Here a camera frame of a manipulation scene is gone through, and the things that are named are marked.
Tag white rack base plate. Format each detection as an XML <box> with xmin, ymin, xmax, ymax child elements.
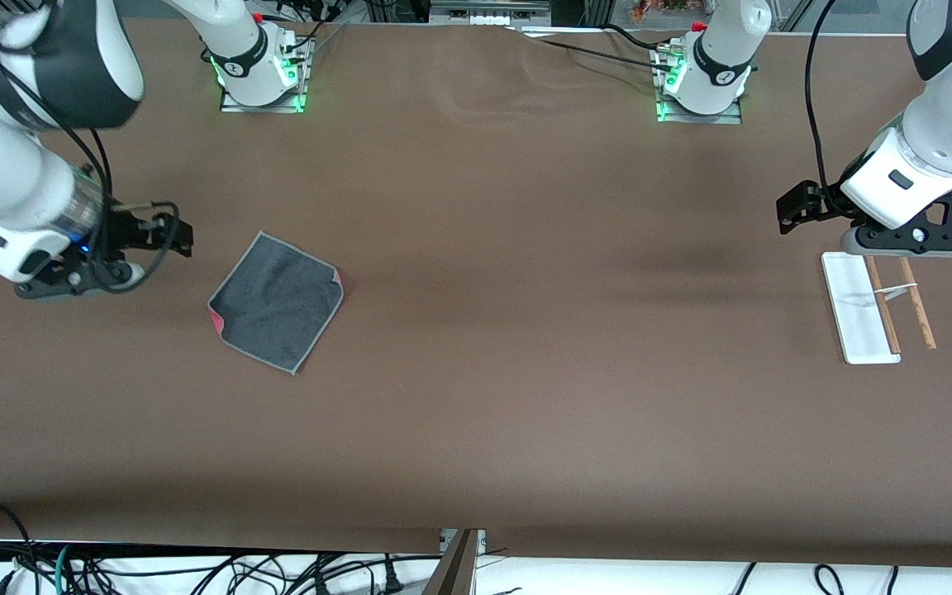
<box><xmin>821</xmin><ymin>252</ymin><xmax>902</xmax><ymax>365</ymax></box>

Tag black cable at right base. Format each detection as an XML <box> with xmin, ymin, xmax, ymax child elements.
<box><xmin>278</xmin><ymin>8</ymin><xmax>349</xmax><ymax>55</ymax></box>

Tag brown table cover sheet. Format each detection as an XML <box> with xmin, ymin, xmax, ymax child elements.
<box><xmin>0</xmin><ymin>17</ymin><xmax>952</xmax><ymax>571</ymax></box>

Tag brown wooden beam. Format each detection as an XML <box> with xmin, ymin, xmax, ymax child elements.
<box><xmin>422</xmin><ymin>529</ymin><xmax>481</xmax><ymax>595</ymax></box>

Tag grey and pink towel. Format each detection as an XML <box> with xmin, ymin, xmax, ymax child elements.
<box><xmin>207</xmin><ymin>231</ymin><xmax>345</xmax><ymax>376</ymax></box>

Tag long black table cable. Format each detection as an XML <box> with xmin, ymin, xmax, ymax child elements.
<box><xmin>509</xmin><ymin>27</ymin><xmax>675</xmax><ymax>71</ymax></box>

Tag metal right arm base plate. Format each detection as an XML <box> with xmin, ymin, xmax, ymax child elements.
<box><xmin>220</xmin><ymin>37</ymin><xmax>309</xmax><ymax>114</ymax></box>

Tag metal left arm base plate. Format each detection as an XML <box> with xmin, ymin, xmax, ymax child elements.
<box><xmin>654</xmin><ymin>45</ymin><xmax>743</xmax><ymax>125</ymax></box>

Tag short black table cable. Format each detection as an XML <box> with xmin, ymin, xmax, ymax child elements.
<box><xmin>604</xmin><ymin>23</ymin><xmax>675</xmax><ymax>52</ymax></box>

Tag wooden chopsticks pair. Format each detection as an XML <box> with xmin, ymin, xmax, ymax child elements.
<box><xmin>899</xmin><ymin>258</ymin><xmax>937</xmax><ymax>350</ymax></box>

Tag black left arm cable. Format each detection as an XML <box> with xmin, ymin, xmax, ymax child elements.
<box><xmin>804</xmin><ymin>0</ymin><xmax>840</xmax><ymax>217</ymax></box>

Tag orange background items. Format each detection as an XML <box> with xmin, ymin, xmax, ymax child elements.
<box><xmin>629</xmin><ymin>0</ymin><xmax>693</xmax><ymax>22</ymax></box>

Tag tangled black floor cables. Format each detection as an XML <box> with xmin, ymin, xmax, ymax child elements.
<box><xmin>71</xmin><ymin>554</ymin><xmax>407</xmax><ymax>595</ymax></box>

